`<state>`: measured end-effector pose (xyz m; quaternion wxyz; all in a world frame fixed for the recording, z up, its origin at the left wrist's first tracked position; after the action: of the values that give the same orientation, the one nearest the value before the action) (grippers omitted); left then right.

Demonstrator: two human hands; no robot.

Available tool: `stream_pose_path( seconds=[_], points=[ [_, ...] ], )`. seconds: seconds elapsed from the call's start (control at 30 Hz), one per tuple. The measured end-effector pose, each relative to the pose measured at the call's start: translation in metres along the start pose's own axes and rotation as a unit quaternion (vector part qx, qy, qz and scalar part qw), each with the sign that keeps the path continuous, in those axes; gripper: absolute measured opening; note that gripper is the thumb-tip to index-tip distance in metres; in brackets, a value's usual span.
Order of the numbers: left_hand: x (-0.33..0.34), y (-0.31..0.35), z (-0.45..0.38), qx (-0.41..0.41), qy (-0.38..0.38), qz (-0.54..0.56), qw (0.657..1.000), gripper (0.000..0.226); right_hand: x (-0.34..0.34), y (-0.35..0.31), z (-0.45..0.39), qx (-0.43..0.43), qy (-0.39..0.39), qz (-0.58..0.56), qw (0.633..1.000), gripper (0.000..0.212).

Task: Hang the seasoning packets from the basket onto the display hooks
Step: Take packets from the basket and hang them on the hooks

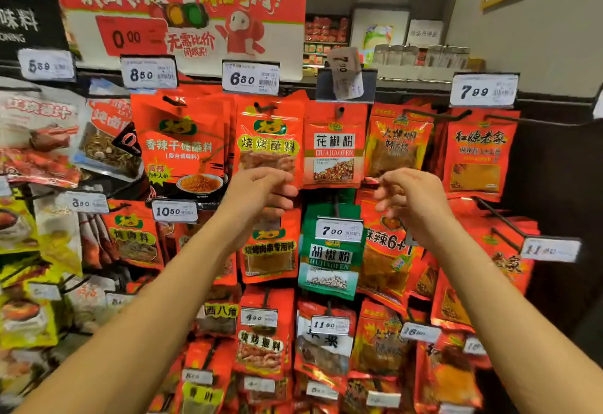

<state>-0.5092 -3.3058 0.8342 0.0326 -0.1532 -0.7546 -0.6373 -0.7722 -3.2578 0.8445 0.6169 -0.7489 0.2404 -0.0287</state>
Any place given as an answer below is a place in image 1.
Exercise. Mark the person's left hand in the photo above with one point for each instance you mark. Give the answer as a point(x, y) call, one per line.
point(252, 197)

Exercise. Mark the person's right hand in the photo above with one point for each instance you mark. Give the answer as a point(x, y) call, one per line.
point(415, 202)

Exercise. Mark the red barbecue dip seasoning packet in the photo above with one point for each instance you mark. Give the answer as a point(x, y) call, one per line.
point(269, 136)

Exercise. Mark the person's right forearm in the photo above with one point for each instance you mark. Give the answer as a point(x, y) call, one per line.
point(528, 334)

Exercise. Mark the person's left forearm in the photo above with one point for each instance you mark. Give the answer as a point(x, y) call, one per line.
point(141, 334)

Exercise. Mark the distant shelf goods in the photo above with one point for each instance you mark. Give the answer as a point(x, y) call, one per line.
point(424, 56)

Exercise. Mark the rows of hanging red packets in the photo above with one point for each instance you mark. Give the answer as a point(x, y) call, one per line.
point(476, 154)

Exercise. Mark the green white-label packet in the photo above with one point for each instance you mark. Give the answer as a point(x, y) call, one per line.
point(330, 263)

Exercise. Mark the hanging display of seasoning packets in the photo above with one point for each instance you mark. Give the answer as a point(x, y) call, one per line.
point(250, 77)

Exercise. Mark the clear packet with red label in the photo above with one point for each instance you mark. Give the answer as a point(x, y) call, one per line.
point(108, 145)

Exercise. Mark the small white sign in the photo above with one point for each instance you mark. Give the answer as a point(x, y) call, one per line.
point(425, 33)

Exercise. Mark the white picture poster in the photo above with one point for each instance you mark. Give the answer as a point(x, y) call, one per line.
point(380, 32)

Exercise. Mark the pale white packet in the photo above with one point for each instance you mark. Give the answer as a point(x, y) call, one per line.
point(58, 235)

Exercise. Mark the red white promotion sign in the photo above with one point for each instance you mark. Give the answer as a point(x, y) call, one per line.
point(179, 4)

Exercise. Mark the white red-print sauce packet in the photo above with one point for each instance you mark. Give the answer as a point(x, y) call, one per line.
point(38, 140)

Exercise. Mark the assorted green brown packets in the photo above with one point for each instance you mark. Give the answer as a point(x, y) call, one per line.
point(19, 315)

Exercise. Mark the black category sign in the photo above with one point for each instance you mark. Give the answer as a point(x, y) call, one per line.
point(28, 27)

